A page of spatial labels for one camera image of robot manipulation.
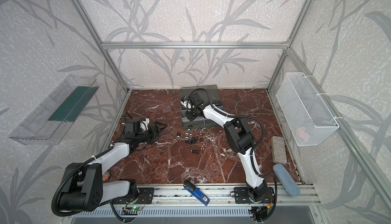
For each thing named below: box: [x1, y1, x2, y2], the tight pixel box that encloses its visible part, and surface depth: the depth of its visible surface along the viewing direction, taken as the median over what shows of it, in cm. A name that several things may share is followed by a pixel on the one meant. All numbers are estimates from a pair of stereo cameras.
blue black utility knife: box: [183, 179, 211, 207], surface depth 73 cm
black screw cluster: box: [185, 136, 197, 145], surface depth 94 cm
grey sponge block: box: [270, 135, 288, 164], surface depth 86 cm
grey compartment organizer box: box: [180, 85, 225, 125], surface depth 80 cm
